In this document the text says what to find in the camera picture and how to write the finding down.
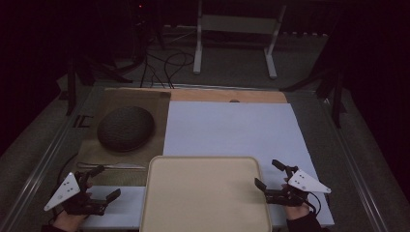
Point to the wooden board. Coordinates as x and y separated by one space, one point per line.
225 95

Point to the beige plastic tray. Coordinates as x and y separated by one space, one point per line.
206 196

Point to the brown mat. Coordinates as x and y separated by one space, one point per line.
161 125

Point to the black stand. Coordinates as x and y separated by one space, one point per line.
71 90
336 103

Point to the person's right hand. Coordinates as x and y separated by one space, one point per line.
296 212

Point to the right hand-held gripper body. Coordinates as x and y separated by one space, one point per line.
306 184

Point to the person's left hand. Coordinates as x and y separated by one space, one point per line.
68 221

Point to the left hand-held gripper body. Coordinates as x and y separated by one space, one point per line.
63 192

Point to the metal rail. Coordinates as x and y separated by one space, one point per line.
354 174
42 164

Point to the white metal stand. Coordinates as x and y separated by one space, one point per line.
197 54

